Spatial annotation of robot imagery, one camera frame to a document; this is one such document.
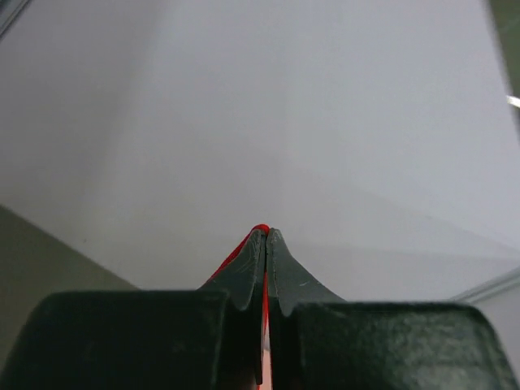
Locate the aluminium rail profile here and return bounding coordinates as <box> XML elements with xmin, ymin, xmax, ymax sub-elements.
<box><xmin>452</xmin><ymin>267</ymin><xmax>519</xmax><ymax>304</ymax></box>

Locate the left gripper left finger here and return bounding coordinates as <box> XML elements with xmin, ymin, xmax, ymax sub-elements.
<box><xmin>1</xmin><ymin>227</ymin><xmax>267</xmax><ymax>389</ymax></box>

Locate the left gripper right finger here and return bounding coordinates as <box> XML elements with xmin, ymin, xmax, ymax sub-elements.
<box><xmin>266</xmin><ymin>229</ymin><xmax>519</xmax><ymax>389</ymax></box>

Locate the red t shirt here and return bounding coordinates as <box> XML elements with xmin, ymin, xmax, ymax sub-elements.
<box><xmin>201</xmin><ymin>224</ymin><xmax>269</xmax><ymax>389</ymax></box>

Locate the left aluminium frame post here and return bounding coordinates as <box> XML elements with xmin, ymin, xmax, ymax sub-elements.
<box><xmin>0</xmin><ymin>0</ymin><xmax>30</xmax><ymax>38</ymax></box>

